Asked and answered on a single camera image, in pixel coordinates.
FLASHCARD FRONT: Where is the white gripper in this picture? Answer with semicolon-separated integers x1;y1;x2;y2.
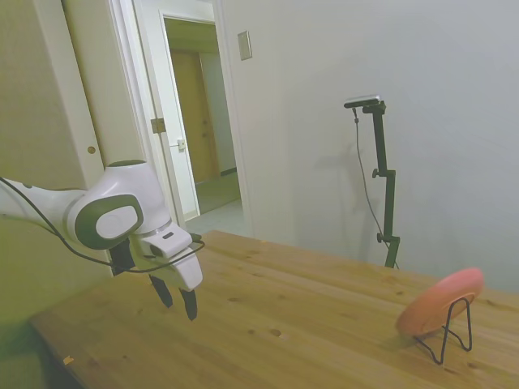
130;227;204;323

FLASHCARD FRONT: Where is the pink round plate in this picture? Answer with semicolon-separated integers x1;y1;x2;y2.
396;267;485;337

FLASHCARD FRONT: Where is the black tower box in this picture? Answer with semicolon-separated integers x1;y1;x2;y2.
108;237;137;278

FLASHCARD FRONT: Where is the brown wooden door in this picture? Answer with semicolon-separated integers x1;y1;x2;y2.
169;48;222;184

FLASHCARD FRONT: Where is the white open door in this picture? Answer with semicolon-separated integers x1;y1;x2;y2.
133;0;203;229

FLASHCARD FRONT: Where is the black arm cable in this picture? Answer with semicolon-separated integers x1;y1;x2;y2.
0;177;206;274

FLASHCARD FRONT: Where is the beige wall switch plate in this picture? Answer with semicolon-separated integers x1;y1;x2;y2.
237;31;253;62

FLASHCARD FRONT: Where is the black wire plate stand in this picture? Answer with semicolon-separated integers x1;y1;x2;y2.
412;297;474;365

